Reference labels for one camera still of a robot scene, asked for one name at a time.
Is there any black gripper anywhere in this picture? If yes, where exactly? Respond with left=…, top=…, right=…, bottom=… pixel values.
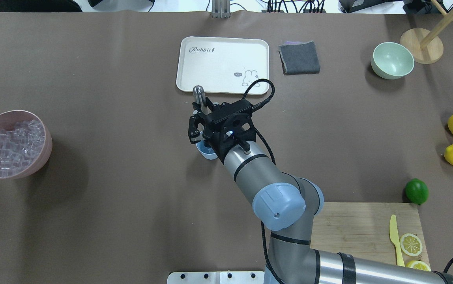
left=187, top=97, right=256, bottom=163

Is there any steel muddler black tip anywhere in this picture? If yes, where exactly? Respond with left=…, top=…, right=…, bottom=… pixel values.
left=193, top=86, right=208, bottom=115

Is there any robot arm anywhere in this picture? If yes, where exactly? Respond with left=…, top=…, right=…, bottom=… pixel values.
left=187, top=94, right=453, bottom=284

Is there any light blue cup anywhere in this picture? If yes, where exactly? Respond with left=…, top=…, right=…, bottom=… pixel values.
left=196, top=141, right=217, bottom=160

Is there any pile of ice cubes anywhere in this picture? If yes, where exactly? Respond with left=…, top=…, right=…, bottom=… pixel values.
left=0, top=120, right=45, bottom=178

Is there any wooden cup rack stand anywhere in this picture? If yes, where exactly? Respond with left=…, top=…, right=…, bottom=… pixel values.
left=400, top=0, right=453, bottom=64

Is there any cream rabbit tray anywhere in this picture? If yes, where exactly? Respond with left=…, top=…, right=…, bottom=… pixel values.
left=176, top=36, right=270, bottom=95

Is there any grey folded cloth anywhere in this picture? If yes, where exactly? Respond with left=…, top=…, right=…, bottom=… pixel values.
left=278, top=40, right=321, bottom=75

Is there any pink bowl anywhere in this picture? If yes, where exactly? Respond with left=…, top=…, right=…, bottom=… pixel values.
left=0, top=110, right=52, bottom=179

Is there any bamboo cutting board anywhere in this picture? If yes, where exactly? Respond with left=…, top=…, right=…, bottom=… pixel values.
left=310, top=202, right=425, bottom=265

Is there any mint green bowl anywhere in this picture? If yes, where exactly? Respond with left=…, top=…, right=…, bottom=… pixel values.
left=371, top=42, right=415, bottom=80

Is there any yellow plastic knife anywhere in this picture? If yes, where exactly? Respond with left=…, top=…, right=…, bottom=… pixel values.
left=389, top=215, right=405, bottom=267

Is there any green lime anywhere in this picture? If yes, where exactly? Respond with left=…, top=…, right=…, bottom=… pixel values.
left=404, top=178, right=430, bottom=205

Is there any upper lemon slice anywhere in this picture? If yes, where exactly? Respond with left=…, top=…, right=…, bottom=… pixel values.
left=400, top=233, right=423, bottom=257

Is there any lemon slice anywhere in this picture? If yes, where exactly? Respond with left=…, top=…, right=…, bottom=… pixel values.
left=400, top=233, right=423, bottom=257
left=406, top=260, right=432, bottom=272

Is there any lower lemon slice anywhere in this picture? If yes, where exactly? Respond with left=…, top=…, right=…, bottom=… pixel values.
left=406, top=260, right=432, bottom=272

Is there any aluminium frame post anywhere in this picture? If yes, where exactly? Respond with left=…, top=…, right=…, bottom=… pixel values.
left=210, top=0, right=231, bottom=19

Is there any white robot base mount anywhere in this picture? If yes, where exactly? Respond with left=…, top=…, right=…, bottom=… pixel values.
left=167, top=270, right=265, bottom=284

